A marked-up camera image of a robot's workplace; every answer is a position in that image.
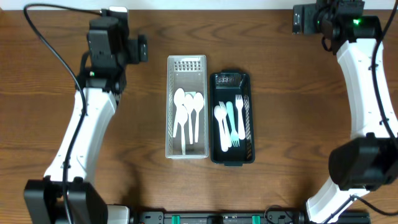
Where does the white label sticker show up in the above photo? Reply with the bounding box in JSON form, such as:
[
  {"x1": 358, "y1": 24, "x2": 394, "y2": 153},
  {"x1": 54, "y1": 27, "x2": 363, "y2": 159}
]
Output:
[{"x1": 185, "y1": 91, "x2": 196, "y2": 96}]

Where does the white plastic utensil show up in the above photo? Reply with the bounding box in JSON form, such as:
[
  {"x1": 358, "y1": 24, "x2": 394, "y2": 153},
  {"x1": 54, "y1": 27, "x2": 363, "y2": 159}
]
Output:
[{"x1": 173, "y1": 88, "x2": 185, "y2": 138}]

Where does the black perforated plastic basket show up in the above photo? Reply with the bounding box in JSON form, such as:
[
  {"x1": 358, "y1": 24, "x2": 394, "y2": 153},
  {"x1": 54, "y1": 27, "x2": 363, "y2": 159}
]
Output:
[{"x1": 208, "y1": 70, "x2": 255, "y2": 167}]

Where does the white plastic spoon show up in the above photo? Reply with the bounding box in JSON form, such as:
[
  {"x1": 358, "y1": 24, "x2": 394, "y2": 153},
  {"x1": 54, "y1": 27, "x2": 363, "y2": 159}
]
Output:
[
  {"x1": 193, "y1": 92, "x2": 204, "y2": 143},
  {"x1": 214, "y1": 105, "x2": 228, "y2": 152},
  {"x1": 184, "y1": 94, "x2": 193, "y2": 144},
  {"x1": 176, "y1": 105, "x2": 188, "y2": 156}
]

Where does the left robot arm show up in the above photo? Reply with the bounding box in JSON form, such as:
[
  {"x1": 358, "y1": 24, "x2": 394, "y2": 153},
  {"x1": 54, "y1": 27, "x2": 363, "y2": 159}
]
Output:
[{"x1": 24, "y1": 6, "x2": 148, "y2": 223}]

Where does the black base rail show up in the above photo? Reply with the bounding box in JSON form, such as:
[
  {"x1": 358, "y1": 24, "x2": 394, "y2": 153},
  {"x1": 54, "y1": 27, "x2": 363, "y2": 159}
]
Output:
[{"x1": 130, "y1": 207, "x2": 373, "y2": 224}]

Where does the mint plastic fork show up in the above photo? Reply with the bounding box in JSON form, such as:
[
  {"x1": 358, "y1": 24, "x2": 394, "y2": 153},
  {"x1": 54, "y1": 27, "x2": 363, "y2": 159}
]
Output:
[{"x1": 226, "y1": 101, "x2": 239, "y2": 147}]

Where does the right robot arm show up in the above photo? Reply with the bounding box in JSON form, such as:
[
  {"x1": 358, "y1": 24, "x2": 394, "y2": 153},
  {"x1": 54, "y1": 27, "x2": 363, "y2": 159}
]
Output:
[{"x1": 292, "y1": 1, "x2": 397, "y2": 223}]

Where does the white plastic fork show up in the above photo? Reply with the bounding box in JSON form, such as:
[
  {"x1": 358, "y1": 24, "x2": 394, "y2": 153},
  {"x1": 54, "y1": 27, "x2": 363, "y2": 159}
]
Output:
[
  {"x1": 219, "y1": 101, "x2": 232, "y2": 148},
  {"x1": 235, "y1": 95, "x2": 245, "y2": 139}
]

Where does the clear perforated plastic basket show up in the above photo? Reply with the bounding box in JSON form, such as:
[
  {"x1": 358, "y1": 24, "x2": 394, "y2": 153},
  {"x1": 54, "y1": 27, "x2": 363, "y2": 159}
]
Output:
[{"x1": 165, "y1": 55, "x2": 209, "y2": 159}]

